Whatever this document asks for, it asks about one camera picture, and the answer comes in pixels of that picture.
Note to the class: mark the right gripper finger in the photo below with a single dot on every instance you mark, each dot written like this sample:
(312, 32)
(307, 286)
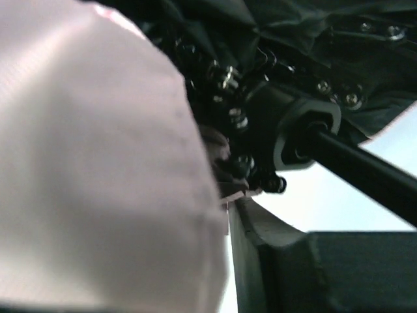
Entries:
(279, 268)

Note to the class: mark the pink folding umbrella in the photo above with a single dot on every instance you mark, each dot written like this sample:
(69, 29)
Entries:
(129, 130)

